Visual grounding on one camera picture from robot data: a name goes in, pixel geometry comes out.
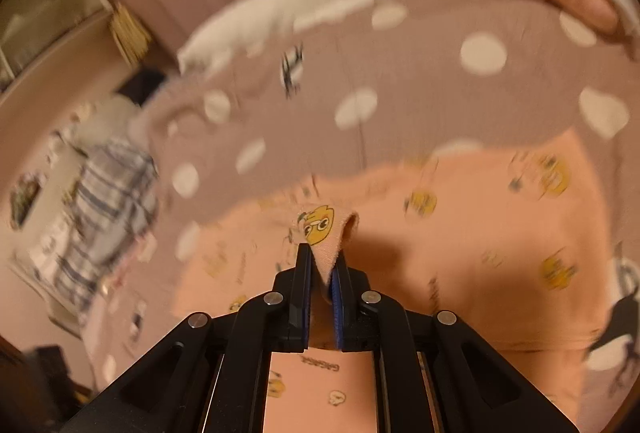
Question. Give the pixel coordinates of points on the white pillow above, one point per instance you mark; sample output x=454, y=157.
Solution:
x=109, y=119

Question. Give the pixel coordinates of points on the straw woven item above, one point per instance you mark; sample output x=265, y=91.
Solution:
x=131, y=38

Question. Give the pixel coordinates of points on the plaid blue white garment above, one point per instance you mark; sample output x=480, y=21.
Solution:
x=108, y=203

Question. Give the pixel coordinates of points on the white goose plush toy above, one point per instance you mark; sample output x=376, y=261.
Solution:
x=246, y=25

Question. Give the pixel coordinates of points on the white wall shelf unit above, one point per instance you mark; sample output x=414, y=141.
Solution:
x=30, y=27

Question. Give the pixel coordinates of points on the peach cartoon print pajama garment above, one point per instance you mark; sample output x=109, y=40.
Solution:
x=515, y=242

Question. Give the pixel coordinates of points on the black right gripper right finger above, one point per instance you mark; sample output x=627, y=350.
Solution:
x=352, y=326

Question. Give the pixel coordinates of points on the mauve polka dot blanket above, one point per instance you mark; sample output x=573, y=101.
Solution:
x=397, y=82

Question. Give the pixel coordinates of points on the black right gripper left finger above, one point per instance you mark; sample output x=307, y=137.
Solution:
x=293, y=314

